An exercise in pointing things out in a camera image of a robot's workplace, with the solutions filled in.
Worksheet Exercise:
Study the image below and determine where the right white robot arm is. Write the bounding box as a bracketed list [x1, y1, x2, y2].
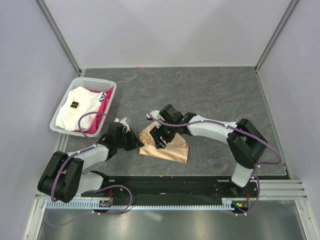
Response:
[146, 104, 268, 197]

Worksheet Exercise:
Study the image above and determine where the light blue cable duct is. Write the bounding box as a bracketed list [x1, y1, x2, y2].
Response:
[45, 198, 235, 211]

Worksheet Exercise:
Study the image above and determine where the white cloth with logo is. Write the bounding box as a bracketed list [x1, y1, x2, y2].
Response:
[55, 86, 103, 132]

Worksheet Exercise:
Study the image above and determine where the aluminium frame post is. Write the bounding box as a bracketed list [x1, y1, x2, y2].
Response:
[35, 0, 82, 77]
[254, 0, 300, 74]

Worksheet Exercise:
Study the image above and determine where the right aluminium frame post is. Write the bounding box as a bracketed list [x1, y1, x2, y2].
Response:
[254, 0, 300, 74]

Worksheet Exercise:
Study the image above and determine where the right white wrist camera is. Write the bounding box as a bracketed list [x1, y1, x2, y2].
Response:
[146, 110, 163, 123]

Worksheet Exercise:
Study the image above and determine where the pink cloth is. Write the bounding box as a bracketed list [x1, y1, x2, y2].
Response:
[80, 87, 114, 135]

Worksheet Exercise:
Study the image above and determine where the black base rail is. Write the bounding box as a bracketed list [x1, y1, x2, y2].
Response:
[81, 176, 258, 205]

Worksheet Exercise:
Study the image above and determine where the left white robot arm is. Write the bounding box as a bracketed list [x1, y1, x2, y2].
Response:
[37, 122, 144, 203]

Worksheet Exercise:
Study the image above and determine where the peach satin napkin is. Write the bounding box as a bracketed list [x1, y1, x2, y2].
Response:
[139, 123, 189, 164]

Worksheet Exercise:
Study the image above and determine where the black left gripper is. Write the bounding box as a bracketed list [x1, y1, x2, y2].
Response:
[116, 128, 144, 152]

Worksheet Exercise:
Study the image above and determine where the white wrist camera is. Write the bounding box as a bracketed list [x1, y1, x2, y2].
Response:
[146, 110, 163, 123]
[114, 117, 131, 132]

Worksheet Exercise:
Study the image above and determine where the left aluminium frame post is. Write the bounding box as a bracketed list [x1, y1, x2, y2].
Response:
[35, 0, 82, 77]

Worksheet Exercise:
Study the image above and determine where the white plastic basket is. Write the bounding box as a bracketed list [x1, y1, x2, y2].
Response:
[49, 77, 117, 138]

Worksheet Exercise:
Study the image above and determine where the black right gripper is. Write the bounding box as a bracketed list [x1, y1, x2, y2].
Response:
[149, 119, 177, 150]

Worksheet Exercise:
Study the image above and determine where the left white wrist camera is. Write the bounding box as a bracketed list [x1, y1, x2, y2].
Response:
[114, 117, 131, 132]

